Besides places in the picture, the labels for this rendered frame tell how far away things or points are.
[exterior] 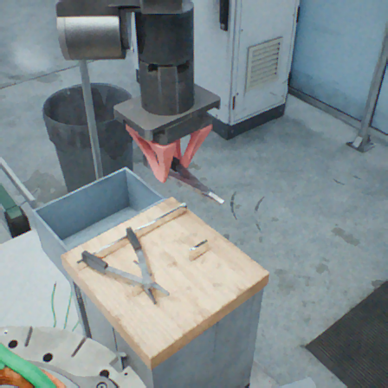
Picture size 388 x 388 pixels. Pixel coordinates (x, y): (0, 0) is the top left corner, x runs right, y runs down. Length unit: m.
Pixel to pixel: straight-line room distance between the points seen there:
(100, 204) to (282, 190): 1.76
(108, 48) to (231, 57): 2.13
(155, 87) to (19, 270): 0.66
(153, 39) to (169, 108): 0.07
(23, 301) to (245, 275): 0.52
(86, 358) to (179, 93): 0.28
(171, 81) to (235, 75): 2.15
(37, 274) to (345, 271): 1.42
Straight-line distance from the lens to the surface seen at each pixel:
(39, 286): 1.01
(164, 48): 0.46
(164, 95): 0.48
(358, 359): 1.86
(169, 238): 0.65
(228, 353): 0.69
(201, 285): 0.60
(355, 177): 2.66
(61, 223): 0.77
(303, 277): 2.06
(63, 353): 0.52
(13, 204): 1.25
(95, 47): 0.47
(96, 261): 0.59
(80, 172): 2.07
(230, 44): 2.54
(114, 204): 0.81
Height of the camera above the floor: 1.52
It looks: 39 degrees down
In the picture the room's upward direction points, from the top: straight up
